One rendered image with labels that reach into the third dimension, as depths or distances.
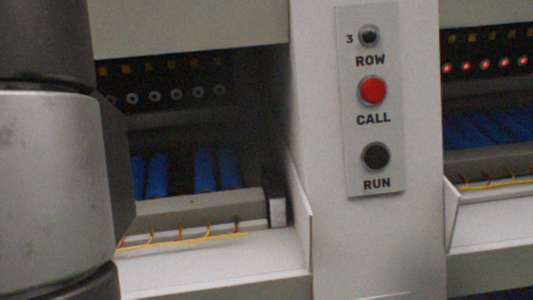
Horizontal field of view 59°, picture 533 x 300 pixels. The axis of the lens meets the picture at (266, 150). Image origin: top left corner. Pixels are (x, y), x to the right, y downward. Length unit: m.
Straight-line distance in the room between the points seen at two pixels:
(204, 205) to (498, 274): 0.22
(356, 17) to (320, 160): 0.09
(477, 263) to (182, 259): 0.21
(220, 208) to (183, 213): 0.03
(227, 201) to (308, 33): 0.14
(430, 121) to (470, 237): 0.10
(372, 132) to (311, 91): 0.05
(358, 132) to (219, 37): 0.11
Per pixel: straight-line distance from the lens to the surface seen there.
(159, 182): 0.39
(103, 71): 0.45
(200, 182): 0.39
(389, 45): 0.31
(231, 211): 0.35
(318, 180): 0.31
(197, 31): 0.31
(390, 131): 0.32
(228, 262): 0.34
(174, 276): 0.34
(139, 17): 0.31
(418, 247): 0.34
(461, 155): 0.42
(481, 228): 0.39
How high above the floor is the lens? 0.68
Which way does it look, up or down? 10 degrees down
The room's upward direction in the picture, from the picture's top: 5 degrees counter-clockwise
